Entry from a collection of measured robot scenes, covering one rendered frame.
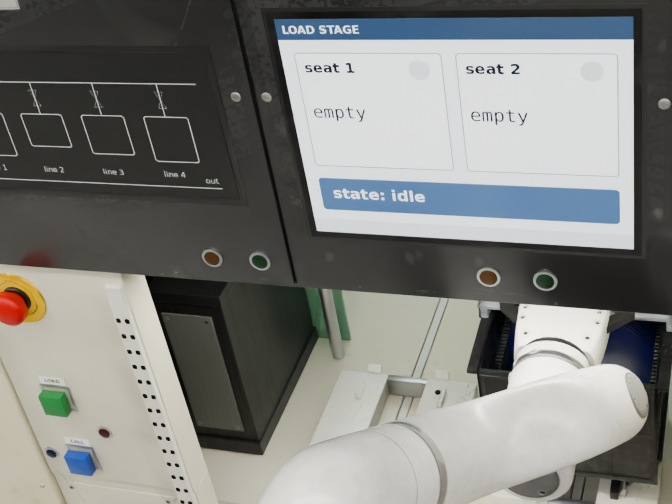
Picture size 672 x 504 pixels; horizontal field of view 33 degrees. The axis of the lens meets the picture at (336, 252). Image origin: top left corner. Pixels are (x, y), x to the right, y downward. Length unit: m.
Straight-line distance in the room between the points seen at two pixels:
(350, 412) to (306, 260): 0.64
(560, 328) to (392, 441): 0.39
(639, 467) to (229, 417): 0.57
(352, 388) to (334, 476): 0.85
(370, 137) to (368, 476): 0.28
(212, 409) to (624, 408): 0.72
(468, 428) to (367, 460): 0.15
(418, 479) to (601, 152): 0.30
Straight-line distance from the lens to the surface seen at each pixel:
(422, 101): 0.92
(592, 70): 0.88
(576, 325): 1.28
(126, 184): 1.09
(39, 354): 1.33
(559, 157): 0.93
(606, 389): 1.10
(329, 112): 0.95
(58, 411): 1.36
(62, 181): 1.13
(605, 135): 0.91
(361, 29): 0.91
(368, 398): 1.68
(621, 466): 1.47
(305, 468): 0.87
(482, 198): 0.96
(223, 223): 1.07
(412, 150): 0.95
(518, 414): 1.05
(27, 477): 1.51
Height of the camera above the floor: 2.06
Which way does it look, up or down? 36 degrees down
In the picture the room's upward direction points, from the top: 11 degrees counter-clockwise
